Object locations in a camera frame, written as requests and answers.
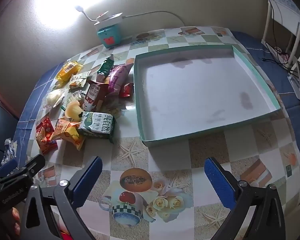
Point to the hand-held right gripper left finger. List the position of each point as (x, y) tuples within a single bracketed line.
[(90, 180)]

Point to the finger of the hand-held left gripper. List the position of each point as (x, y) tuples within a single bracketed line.
[(8, 167), (35, 163)]

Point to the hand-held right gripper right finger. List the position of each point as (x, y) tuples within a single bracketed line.
[(217, 182)]

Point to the green-edged clear cracker packet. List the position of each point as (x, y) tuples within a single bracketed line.
[(73, 97)]

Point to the cream biscuit packet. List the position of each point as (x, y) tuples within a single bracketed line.
[(77, 80)]

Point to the teal cardboard box tray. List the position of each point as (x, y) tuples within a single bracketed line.
[(190, 92)]

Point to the yellow cake packet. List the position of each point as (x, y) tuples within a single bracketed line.
[(68, 71)]

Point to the person's left hand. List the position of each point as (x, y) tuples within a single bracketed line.
[(16, 220)]

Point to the crumpled white blue wrapper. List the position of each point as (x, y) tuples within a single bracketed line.
[(10, 151)]

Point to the red orange snack packet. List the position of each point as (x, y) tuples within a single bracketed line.
[(46, 135)]

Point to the orange yellow snack packet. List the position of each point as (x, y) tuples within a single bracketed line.
[(70, 132)]

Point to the dark cabinet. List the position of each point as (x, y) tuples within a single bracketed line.
[(0, 120)]

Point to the green white biscuit packet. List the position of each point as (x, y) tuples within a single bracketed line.
[(97, 125)]

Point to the printed checkered tablecloth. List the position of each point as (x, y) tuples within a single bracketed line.
[(165, 160)]

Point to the yellow jelly cup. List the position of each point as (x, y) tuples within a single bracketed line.
[(73, 110)]

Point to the clear packet white round pastry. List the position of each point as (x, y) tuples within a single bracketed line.
[(52, 98)]

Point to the dark red white snack packet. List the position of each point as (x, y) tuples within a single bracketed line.
[(95, 95)]

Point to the small red snack packet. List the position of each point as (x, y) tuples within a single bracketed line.
[(126, 90)]

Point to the purple snack packet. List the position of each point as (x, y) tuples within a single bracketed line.
[(117, 77)]

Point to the green white cracker packet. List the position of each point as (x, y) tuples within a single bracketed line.
[(105, 66)]

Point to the teal toy box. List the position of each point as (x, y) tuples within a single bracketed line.
[(110, 36)]

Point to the white gooseneck lamp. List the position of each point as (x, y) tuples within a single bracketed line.
[(86, 15)]

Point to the white power strip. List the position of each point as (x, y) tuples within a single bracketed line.
[(110, 18)]

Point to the white chair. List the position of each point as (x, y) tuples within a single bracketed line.
[(285, 10)]

